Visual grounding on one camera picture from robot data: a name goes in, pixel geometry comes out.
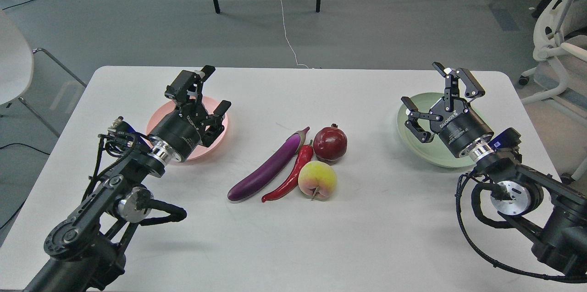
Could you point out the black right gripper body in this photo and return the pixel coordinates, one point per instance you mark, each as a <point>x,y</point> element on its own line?
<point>460,127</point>

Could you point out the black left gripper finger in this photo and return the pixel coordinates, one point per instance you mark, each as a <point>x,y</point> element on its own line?
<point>217,115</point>
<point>188,86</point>

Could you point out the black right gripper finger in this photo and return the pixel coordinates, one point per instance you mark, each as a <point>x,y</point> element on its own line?
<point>473,89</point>
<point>412,121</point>

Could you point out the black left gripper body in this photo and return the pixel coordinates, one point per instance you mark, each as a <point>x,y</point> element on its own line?
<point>176,131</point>

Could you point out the purple eggplant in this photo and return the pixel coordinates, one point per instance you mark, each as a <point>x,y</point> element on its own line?
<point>258,179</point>

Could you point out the red chili pepper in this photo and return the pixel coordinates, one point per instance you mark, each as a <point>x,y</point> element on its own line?
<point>305,155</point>

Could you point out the yellow pink peach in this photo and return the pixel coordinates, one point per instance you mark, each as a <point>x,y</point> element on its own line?
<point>318,180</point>

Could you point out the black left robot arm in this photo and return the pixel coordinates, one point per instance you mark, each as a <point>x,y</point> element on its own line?
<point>87,250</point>

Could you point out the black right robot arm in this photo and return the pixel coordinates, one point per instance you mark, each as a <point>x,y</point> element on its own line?
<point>507,194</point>

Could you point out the green plate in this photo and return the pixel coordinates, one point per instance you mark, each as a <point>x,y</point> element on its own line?
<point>434,152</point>

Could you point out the dark red pomegranate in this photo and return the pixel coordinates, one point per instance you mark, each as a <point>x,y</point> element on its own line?
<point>330,143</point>

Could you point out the white office chair at right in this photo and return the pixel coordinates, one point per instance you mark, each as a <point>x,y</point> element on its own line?
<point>560,53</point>

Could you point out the white chair at left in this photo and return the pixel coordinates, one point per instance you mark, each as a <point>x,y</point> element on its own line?
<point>17,67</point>

